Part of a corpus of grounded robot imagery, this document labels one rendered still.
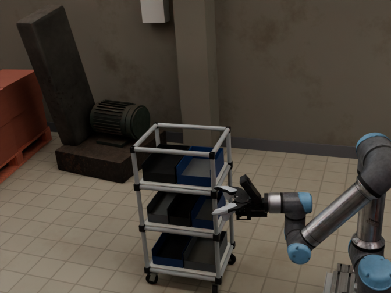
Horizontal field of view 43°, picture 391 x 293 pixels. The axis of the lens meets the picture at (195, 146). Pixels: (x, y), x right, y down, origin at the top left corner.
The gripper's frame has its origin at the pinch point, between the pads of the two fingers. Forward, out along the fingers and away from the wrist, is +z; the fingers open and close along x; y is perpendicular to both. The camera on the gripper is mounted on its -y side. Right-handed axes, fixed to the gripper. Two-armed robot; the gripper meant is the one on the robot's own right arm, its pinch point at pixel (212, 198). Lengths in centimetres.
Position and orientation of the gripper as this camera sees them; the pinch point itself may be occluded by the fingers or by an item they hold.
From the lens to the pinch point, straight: 180.2
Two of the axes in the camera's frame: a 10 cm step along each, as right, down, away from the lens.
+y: 0.7, 8.4, 5.3
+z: -9.9, 0.2, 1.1
